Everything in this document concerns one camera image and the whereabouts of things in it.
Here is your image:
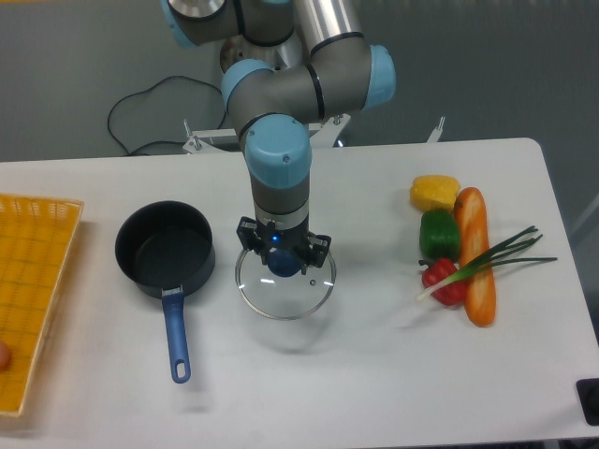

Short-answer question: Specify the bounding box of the black saucepan with blue handle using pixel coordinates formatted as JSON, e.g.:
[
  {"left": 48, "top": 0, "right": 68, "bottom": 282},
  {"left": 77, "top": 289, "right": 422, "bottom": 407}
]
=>
[{"left": 115, "top": 200, "right": 215, "bottom": 384}]

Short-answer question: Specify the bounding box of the black cable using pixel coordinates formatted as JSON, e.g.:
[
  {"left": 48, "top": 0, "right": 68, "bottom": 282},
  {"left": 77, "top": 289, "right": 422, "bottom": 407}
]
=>
[{"left": 107, "top": 75, "right": 230, "bottom": 157}]

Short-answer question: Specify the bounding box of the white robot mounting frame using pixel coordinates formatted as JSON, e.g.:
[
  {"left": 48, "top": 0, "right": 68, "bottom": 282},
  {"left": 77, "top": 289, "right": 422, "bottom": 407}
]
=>
[{"left": 181, "top": 113, "right": 446, "bottom": 154}]

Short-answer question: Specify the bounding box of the glass lid with blue knob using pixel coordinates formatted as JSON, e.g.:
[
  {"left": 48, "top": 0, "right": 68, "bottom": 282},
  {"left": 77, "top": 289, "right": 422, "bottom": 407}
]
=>
[{"left": 235, "top": 250, "right": 337, "bottom": 321}]

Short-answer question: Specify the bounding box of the yellow woven basket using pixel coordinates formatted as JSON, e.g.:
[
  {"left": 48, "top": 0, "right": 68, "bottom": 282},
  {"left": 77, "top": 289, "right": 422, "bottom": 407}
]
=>
[{"left": 1, "top": 194, "right": 84, "bottom": 417}]

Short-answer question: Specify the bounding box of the black device at table edge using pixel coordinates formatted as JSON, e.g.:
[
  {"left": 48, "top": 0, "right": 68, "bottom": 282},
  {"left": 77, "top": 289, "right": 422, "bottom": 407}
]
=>
[{"left": 576, "top": 378, "right": 599, "bottom": 427}]

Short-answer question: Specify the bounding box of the red toy bell pepper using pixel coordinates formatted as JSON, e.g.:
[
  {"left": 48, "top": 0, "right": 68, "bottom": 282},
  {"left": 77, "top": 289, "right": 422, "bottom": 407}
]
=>
[{"left": 416, "top": 258, "right": 467, "bottom": 307}]

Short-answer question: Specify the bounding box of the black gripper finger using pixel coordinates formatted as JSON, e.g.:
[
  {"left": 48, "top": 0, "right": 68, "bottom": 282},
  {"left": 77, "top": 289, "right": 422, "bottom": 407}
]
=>
[
  {"left": 299, "top": 233, "right": 331, "bottom": 275},
  {"left": 236, "top": 216, "right": 270, "bottom": 266}
]

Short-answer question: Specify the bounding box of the green toy bell pepper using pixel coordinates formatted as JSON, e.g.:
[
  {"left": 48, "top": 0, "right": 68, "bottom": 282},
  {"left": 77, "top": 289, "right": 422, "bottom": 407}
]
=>
[{"left": 419, "top": 209, "right": 460, "bottom": 262}]

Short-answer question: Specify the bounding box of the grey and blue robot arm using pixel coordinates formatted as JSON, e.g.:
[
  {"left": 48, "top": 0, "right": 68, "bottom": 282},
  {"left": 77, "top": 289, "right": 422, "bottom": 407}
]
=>
[{"left": 162, "top": 1, "right": 397, "bottom": 277}]

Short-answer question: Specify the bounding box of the yellow toy bell pepper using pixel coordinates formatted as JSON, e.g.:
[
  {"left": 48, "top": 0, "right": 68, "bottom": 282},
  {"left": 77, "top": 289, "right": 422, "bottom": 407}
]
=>
[{"left": 409, "top": 175, "right": 460, "bottom": 212}]

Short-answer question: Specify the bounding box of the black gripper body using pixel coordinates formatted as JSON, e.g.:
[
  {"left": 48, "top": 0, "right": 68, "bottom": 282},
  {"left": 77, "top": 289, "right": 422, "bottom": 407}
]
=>
[{"left": 253, "top": 217, "right": 310, "bottom": 256}]

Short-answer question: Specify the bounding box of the orange toy baguette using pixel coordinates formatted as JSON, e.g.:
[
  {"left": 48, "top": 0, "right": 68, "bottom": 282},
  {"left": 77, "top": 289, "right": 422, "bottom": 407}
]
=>
[{"left": 453, "top": 186, "right": 497, "bottom": 328}]

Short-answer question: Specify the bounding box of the green toy spring onion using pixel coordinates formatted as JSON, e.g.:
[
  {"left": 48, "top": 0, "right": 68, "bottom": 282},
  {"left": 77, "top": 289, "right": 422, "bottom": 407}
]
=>
[{"left": 416, "top": 225, "right": 559, "bottom": 302}]

